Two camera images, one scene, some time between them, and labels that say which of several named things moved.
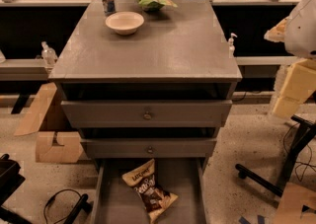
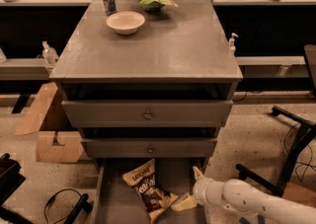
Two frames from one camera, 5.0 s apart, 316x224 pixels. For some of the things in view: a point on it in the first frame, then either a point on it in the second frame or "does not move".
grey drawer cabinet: (159, 96) does not move
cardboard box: (46, 150) does not move
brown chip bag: (156, 200) does not move
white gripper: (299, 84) → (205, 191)
